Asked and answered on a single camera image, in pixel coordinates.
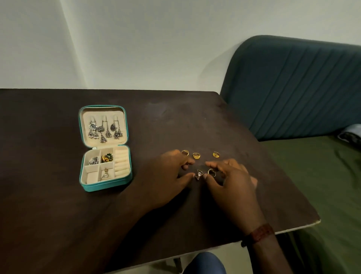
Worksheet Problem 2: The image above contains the person's right hand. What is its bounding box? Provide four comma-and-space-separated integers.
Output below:
203, 158, 268, 235

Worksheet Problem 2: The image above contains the person's left hand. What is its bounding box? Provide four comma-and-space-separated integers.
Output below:
132, 149, 196, 211

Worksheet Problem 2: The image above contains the teal jewelry box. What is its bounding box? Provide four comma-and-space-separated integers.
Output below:
78, 105, 133, 193

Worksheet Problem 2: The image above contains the person's left forearm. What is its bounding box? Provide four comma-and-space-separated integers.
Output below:
33, 183, 154, 274

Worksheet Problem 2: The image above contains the person's blue trouser leg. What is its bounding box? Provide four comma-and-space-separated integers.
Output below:
183, 252, 228, 274

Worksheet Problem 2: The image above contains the red thread wristband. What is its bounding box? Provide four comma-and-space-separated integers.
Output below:
241, 223, 276, 248

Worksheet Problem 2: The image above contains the dark table leg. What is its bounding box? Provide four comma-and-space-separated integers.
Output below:
172, 257, 184, 274

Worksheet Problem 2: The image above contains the green fabric cover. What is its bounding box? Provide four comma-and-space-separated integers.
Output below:
259, 135, 361, 274

